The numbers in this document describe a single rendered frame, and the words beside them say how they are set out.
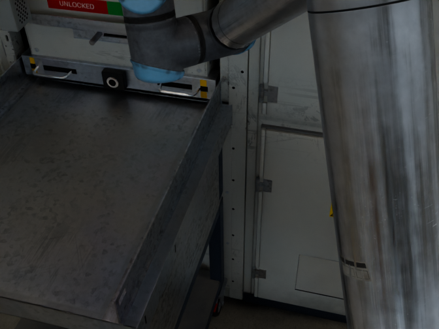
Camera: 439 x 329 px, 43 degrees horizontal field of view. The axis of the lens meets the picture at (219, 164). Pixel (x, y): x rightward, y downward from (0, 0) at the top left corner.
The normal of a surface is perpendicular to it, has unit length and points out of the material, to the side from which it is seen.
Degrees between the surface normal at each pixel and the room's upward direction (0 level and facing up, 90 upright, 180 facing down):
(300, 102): 90
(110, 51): 90
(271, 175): 90
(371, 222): 75
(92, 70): 90
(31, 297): 0
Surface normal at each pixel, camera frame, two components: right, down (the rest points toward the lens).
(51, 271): -0.01, -0.75
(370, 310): -0.64, 0.36
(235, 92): -0.25, 0.64
